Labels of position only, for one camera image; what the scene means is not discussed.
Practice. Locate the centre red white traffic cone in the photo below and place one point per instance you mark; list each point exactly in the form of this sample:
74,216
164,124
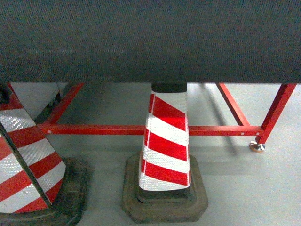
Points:
162,183

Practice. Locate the red white traffic cone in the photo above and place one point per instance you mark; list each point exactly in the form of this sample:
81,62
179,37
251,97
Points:
162,183
37,186

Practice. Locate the grey felt table top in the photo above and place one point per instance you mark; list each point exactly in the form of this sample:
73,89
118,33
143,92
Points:
234,41

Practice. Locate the metal levelling foot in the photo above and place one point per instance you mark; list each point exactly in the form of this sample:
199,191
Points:
256,147

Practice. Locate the left red white traffic cone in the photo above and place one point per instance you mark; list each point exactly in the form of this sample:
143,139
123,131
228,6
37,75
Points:
37,186

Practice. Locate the red metal table frame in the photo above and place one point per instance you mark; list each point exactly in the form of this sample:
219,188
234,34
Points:
243,127

